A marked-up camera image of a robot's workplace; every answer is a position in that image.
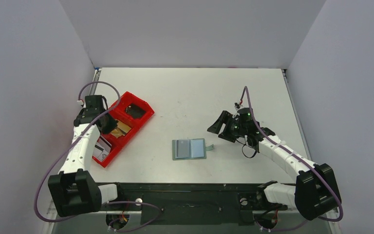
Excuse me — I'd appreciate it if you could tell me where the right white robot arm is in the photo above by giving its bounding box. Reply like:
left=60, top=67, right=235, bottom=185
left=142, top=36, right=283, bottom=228
left=207, top=108, right=341, bottom=220

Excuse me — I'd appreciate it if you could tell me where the black card in bin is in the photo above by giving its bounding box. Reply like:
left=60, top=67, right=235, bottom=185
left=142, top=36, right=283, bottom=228
left=125, top=103, right=146, bottom=119

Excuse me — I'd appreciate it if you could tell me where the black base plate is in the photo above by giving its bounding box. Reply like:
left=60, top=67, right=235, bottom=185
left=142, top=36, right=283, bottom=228
left=61, top=182, right=321, bottom=226

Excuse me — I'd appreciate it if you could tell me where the right black loop cable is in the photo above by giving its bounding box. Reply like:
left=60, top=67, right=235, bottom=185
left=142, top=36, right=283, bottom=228
left=241, top=140, right=258, bottom=159

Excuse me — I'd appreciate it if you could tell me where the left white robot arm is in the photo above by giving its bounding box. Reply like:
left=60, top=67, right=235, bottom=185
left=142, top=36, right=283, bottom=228
left=48, top=95, right=126, bottom=217

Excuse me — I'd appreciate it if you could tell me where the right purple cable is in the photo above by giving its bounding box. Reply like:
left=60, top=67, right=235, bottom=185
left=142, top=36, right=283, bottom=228
left=242, top=86, right=344, bottom=233

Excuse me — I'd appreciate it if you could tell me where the green card holder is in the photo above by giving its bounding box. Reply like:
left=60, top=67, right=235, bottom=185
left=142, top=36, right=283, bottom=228
left=172, top=138, right=214, bottom=160

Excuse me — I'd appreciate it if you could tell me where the red plastic bin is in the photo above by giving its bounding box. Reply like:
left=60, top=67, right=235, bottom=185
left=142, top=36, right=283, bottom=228
left=93, top=92, right=155, bottom=168

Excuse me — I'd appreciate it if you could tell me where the gold card in bin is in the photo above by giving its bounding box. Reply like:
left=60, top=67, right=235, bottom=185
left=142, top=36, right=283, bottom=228
left=110, top=120, right=131, bottom=138

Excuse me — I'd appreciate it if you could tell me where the white VIP card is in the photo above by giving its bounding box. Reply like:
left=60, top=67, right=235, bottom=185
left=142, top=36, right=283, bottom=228
left=93, top=136, right=112, bottom=162

